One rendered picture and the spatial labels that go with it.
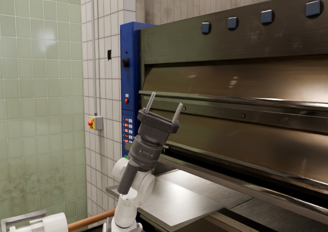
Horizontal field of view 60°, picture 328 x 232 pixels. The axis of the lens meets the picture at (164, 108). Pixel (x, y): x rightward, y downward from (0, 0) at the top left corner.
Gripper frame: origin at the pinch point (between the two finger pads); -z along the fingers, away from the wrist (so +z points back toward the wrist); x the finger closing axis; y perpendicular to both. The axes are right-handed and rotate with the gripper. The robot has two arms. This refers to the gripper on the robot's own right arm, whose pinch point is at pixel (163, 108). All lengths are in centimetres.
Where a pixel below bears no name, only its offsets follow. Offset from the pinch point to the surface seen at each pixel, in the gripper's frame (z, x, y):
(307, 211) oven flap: 13, -53, -2
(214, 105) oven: 1, -26, 49
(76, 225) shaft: 65, 12, 25
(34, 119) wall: 76, 76, 134
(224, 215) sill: 45, -49, 37
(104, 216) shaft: 63, 2, 33
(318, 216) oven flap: 12, -55, -5
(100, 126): 60, 27, 130
